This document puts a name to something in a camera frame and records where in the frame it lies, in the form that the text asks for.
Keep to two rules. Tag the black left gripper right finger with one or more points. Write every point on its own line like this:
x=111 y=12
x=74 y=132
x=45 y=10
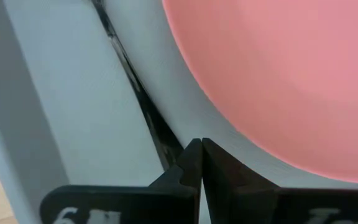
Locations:
x=259 y=205

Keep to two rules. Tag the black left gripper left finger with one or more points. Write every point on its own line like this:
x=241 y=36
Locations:
x=129 y=205

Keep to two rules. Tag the dark metal spoon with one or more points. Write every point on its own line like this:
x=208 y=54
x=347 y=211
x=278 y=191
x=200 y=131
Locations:
x=141 y=93

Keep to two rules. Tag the pink round plate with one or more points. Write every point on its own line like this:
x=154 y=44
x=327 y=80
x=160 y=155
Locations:
x=291 y=77

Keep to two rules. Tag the grey plastic tray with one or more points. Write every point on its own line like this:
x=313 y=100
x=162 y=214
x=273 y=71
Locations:
x=73 y=109

